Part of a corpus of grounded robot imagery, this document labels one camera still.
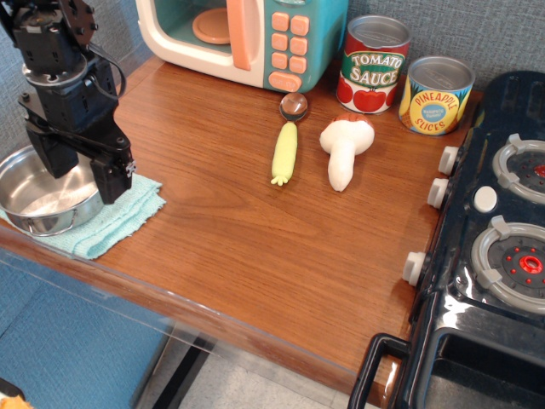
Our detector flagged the spoon with yellow handle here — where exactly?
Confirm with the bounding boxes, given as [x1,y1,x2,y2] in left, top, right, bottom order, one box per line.
[271,93,308,186]

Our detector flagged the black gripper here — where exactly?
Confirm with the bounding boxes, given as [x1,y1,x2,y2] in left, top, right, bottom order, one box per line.
[20,55,135,205]

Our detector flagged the orange microwave turntable plate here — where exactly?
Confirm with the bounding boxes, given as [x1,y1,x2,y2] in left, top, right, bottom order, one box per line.
[192,8,230,45]

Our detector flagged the orange object at corner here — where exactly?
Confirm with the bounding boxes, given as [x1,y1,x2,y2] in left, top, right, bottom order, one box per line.
[0,378,33,409]

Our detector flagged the pineapple slices can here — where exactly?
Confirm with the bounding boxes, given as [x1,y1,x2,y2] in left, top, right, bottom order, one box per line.
[399,55,475,135]

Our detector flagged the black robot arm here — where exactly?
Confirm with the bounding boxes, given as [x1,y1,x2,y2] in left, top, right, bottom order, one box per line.
[1,1,135,205]

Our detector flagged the stainless steel pot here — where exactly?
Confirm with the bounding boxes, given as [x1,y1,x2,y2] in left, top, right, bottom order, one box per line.
[1,146,104,237]

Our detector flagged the clear acrylic barrier panel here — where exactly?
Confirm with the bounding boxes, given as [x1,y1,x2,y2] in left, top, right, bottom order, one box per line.
[1,228,356,408]

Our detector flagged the tomato sauce can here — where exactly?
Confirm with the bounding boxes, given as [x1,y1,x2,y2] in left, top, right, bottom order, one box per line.
[336,14,411,113]

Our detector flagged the light blue cloth napkin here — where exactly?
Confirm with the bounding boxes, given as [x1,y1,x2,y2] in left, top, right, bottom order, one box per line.
[0,173,168,262]

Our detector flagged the plush white mushroom toy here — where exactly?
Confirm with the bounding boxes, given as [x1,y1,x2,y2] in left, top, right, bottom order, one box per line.
[319,112,375,192]

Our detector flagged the teal toy microwave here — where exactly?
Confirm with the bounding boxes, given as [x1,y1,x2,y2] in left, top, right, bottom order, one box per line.
[136,1,348,93]

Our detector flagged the black toy stove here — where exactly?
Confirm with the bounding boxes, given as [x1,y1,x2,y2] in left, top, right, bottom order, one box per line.
[349,71,544,408]

